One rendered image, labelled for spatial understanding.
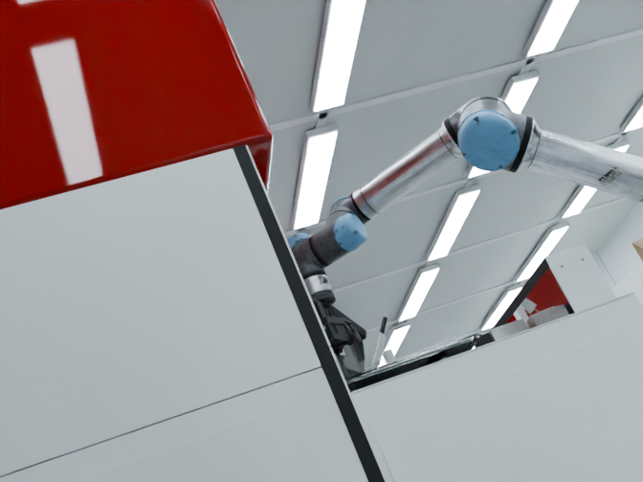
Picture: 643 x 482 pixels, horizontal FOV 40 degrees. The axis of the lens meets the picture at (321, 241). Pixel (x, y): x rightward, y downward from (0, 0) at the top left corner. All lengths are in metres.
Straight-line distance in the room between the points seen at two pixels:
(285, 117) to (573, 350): 2.92
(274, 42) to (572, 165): 2.26
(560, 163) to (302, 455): 0.84
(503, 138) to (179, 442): 0.88
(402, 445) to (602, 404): 0.36
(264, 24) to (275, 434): 2.67
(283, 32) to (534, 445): 2.62
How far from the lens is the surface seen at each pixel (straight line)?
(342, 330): 1.86
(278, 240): 1.37
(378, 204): 1.96
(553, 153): 1.78
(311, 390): 1.27
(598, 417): 1.60
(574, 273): 1.76
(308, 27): 3.85
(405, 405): 1.50
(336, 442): 1.26
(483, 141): 1.74
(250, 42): 3.79
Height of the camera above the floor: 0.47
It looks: 24 degrees up
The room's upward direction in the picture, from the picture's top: 24 degrees counter-clockwise
